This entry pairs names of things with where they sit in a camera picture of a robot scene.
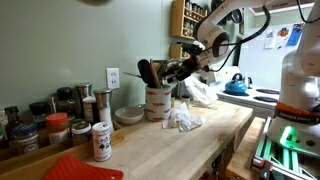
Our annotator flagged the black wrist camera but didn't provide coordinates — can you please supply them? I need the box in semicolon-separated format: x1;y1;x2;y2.
181;43;203;57

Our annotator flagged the white ceramic bowl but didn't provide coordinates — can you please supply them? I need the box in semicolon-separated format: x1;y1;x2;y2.
114;104;145;126

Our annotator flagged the wooden spice rack small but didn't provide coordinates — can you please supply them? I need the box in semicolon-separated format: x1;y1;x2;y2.
168;42;188;61

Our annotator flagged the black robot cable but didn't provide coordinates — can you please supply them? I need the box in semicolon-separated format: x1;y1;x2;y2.
203;0;320;73

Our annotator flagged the spice jar orange lid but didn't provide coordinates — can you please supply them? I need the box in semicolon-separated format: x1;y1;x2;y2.
45;112;70;145

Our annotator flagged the blue kettle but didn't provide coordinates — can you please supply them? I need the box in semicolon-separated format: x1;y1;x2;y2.
224;72;248;95

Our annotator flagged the hanging dark pan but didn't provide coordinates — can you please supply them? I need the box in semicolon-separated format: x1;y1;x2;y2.
230;8;245;25

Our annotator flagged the black stove burner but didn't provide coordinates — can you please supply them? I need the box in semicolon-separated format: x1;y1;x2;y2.
255;88;281;95
253;95;279;103

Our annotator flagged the red silicone trivet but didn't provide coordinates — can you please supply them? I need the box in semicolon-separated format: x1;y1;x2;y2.
42;154;125;180

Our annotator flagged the small jar white lid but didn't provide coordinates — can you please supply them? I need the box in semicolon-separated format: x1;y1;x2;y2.
70;120;93;147

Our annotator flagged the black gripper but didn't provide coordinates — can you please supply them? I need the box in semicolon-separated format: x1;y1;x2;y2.
162;54;206;85

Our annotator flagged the white utensil crock red fish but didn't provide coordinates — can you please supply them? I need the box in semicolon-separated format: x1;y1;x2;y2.
144;84;172;123

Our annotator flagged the glass jar black lid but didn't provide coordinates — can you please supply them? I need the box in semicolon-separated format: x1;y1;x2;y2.
28;101;50;129

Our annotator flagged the black plastic spoon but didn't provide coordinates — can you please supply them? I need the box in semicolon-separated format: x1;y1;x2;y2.
137;59;155;88

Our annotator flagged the wooden spice rack large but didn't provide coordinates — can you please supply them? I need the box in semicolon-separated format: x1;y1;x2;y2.
170;0;208;42

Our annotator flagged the white refrigerator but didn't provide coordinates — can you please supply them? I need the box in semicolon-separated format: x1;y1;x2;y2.
238;21;306;91

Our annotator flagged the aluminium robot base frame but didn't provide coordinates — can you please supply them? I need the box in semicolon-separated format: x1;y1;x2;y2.
250;116;320;180

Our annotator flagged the white stove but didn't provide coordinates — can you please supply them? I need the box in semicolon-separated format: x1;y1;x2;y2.
206;65;284;113

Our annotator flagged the spice jar blue lid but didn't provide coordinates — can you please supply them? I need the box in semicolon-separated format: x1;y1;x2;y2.
12;123;40;155

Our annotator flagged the white capped spice bottle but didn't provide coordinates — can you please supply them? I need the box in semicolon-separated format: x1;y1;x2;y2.
82;95;98;124

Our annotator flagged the dark bottle black cap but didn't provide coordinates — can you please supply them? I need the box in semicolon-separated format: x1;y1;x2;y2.
56;86;76;118

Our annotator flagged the steel grinder with white base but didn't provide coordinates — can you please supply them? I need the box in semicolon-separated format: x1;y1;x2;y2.
93;88;115;133

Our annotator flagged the white wall outlet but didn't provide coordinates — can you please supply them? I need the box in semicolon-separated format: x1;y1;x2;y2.
105;67;121;90

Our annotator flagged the small glass jar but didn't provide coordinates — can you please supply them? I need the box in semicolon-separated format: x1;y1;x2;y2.
181;94;191;109

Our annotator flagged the wooden spice tray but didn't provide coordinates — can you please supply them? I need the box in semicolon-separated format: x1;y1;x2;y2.
0;120;125;180

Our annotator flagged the white shaker with black spade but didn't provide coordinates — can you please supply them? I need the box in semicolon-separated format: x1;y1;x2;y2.
91;121;113;163

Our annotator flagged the small dark sauce bottle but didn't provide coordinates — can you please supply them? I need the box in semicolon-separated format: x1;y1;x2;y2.
4;105;21;141

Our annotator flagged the small white towel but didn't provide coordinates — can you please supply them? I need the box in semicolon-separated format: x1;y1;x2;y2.
161;102;204;133

